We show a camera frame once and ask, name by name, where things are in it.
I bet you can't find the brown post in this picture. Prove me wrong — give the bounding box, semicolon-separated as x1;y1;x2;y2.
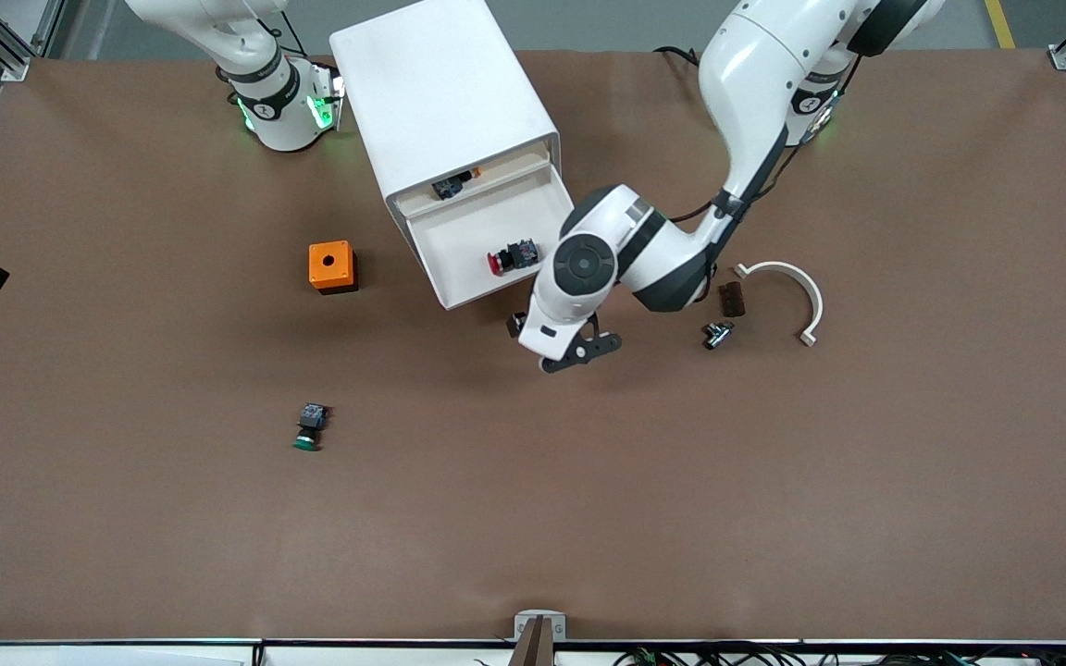
507;616;559;666

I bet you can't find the white half-ring clamp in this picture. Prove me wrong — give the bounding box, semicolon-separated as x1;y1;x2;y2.
734;261;824;348

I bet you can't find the green push button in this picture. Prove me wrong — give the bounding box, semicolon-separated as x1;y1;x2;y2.
292;403;330;452

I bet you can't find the white drawer cabinet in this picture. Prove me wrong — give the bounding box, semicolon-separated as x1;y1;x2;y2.
329;0;565;278

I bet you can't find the white plastic drawer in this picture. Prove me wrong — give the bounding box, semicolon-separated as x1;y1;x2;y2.
401;165;577;312
394;146;555;221

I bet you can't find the red push button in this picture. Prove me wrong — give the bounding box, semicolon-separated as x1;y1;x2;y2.
487;239;540;277

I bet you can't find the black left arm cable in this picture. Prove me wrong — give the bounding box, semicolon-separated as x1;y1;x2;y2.
670;51;862;225

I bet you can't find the orange box with hole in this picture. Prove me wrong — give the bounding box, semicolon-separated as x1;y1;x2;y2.
308;240;359;296

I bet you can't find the small black blue component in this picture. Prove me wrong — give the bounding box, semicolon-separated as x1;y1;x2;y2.
431;168;481;201

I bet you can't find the grey metal bracket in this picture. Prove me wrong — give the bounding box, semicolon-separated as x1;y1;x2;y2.
514;610;567;642

